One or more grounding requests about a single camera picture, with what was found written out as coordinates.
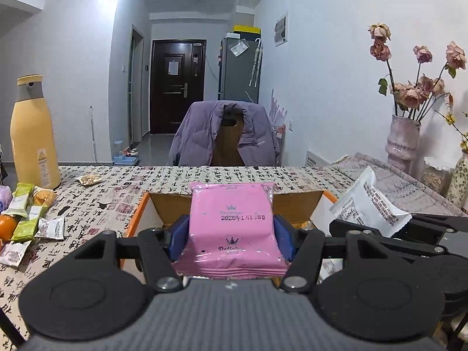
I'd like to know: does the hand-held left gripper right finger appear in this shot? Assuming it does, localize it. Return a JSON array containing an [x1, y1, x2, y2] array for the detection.
[[273, 215, 389, 294]]

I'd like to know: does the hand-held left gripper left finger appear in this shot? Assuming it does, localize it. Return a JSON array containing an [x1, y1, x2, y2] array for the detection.
[[74, 215, 191, 294]]

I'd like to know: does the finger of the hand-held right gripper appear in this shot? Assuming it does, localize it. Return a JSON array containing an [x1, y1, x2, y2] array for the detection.
[[409, 213, 468, 232], [329, 220, 445, 256]]

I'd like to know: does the red cardboard box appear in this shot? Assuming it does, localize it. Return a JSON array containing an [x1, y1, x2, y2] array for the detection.
[[122, 189, 339, 290]]

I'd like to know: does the pink snack packet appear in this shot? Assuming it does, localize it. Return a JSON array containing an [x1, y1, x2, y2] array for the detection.
[[173, 181, 290, 278]]

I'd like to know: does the white snack packet black print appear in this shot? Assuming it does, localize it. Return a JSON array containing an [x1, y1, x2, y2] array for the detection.
[[330, 166, 412, 238]]

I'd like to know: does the speckled vase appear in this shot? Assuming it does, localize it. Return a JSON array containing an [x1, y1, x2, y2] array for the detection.
[[447, 150, 468, 209]]

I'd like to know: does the glass jar with cereal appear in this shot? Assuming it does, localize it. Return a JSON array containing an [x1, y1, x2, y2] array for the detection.
[[420, 157, 458, 197]]

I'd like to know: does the pink vase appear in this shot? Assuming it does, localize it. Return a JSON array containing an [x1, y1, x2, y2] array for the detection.
[[385, 114, 422, 173]]

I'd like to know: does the storage rack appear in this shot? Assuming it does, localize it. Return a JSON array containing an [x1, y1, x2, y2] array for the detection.
[[272, 124, 287, 165]]

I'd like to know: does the blue pet bowl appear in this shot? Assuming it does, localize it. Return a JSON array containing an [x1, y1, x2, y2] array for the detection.
[[113, 140, 140, 165]]

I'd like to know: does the purple jacket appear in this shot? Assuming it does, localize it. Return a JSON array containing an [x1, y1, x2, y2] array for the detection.
[[170, 100, 281, 167]]

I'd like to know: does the wooden chair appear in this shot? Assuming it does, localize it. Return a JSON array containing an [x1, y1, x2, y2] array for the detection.
[[211, 104, 245, 167]]

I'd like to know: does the small nut packet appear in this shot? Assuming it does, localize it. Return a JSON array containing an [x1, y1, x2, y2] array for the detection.
[[76, 174, 102, 187]]

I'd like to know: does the small white snack packet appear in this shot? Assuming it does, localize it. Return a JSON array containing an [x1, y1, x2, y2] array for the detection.
[[37, 216, 66, 241], [0, 240, 33, 267]]

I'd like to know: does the mop stick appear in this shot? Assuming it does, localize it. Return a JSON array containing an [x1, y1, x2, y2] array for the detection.
[[90, 105, 98, 164]]

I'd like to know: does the dried roses bouquet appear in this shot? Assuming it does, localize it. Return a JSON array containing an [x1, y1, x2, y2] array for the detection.
[[368, 22, 468, 122]]

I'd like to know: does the dark entrance door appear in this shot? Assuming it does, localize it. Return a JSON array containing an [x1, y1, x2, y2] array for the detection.
[[150, 39, 206, 136]]

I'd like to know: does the small cracker packet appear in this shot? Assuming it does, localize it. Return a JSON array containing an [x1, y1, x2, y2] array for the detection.
[[27, 186, 58, 209]]

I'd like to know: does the small green snack packet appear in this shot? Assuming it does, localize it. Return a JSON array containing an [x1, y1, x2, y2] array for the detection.
[[2, 182, 36, 217], [11, 205, 48, 242]]

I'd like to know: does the grey refrigerator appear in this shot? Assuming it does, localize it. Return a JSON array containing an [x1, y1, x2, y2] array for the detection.
[[218, 37, 262, 105]]

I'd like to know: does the tangerine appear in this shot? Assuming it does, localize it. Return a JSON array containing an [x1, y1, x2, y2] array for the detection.
[[0, 214, 19, 240]]

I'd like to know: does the yellow thermos bottle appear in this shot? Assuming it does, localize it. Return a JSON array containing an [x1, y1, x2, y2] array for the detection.
[[10, 75, 62, 190]]

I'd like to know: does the hanging umbrella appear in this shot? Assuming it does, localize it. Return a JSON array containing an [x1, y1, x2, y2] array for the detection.
[[249, 37, 264, 88]]

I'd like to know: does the purple tissue pack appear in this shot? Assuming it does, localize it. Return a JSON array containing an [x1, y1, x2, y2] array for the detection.
[[0, 185, 14, 211]]

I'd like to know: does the clear plastic bag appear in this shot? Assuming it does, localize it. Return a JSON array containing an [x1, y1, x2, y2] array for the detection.
[[230, 40, 249, 58]]

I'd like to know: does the yellow box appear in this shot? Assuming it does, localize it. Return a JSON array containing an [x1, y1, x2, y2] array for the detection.
[[233, 25, 262, 38]]

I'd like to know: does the grey door frame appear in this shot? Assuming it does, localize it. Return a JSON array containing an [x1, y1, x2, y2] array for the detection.
[[129, 25, 145, 143]]

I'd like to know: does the wall picture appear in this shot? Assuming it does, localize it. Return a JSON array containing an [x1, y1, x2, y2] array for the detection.
[[273, 12, 289, 48]]

